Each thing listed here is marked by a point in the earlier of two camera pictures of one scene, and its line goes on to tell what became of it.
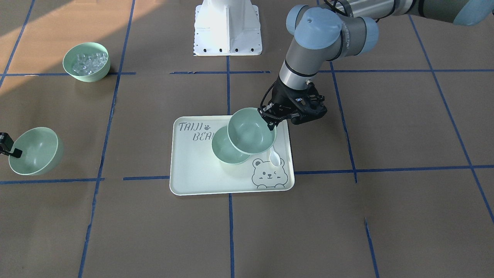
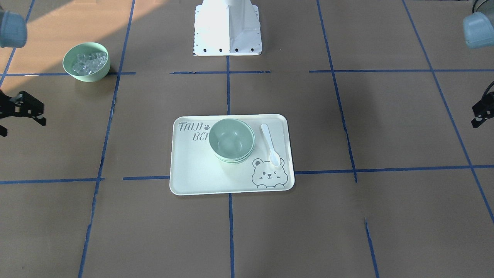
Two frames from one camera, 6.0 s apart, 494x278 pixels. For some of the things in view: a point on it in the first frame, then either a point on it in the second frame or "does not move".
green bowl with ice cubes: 87,61 does not move
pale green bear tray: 195,170 does not move
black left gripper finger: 271,119 -> 484,109
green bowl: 42,151 -> 231,140
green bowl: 248,131 -> 232,144
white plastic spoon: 274,157 does not move
